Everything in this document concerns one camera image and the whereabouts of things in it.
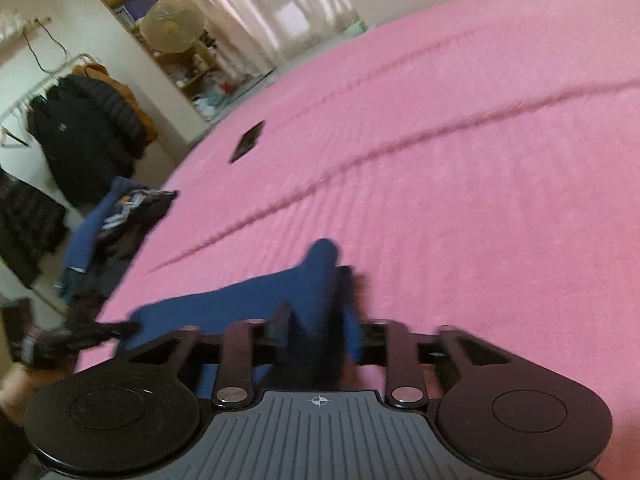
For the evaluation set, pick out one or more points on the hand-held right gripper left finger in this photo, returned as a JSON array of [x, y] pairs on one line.
[[283, 324]]

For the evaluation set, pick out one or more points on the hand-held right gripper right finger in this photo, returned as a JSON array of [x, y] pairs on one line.
[[347, 290]]

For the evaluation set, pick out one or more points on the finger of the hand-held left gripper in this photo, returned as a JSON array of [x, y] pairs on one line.
[[102, 332]]

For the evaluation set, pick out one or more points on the blue garment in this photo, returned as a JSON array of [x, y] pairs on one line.
[[240, 300]]

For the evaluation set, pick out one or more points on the person's left forearm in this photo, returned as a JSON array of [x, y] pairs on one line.
[[17, 390]]

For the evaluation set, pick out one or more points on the pile of dark clothes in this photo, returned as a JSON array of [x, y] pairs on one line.
[[137, 220]]

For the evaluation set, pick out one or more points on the white clothes rack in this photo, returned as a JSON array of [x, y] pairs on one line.
[[30, 95]]

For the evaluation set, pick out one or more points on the blue sweater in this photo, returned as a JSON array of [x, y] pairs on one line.
[[92, 230]]

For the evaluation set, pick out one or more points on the dark hanging garment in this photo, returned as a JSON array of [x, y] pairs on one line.
[[27, 225]]

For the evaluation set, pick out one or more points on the pink bed blanket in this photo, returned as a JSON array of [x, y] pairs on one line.
[[450, 160]]

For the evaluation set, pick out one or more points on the black phone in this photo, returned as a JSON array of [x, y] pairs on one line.
[[248, 141]]

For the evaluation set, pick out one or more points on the black puffer jacket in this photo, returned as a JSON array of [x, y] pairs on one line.
[[85, 130]]

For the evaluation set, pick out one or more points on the brown jacket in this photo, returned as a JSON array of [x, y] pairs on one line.
[[127, 97]]

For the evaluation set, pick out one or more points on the wooden shelf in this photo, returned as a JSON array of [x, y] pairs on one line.
[[200, 75]]

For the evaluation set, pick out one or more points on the sheer white curtain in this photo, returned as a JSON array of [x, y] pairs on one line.
[[250, 5]]

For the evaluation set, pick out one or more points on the beige electric fan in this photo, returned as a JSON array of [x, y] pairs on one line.
[[170, 22]]

